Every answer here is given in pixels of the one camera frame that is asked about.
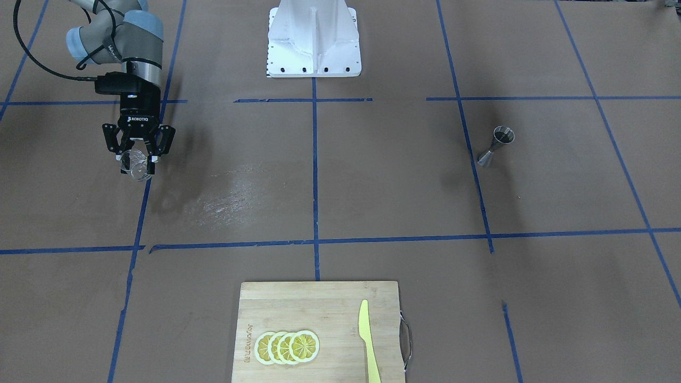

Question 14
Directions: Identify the yellow plastic knife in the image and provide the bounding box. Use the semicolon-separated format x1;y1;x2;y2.
358;299;381;382

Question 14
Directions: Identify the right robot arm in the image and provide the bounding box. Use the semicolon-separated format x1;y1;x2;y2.
66;1;175;181

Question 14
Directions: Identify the bamboo cutting board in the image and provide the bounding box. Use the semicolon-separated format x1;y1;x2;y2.
231;281;406;382

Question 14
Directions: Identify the steel jigger measuring cup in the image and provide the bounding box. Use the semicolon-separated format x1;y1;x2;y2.
477;126;515;167

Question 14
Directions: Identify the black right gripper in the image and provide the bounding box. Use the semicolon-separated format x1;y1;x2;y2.
102;88;177;176

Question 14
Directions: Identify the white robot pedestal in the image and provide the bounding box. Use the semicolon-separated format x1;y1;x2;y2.
266;1;362;78

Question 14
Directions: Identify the clear glass cup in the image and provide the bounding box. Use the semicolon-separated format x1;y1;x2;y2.
119;149;152;181

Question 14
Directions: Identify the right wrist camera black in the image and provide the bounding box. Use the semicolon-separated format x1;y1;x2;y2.
94;72;144;95

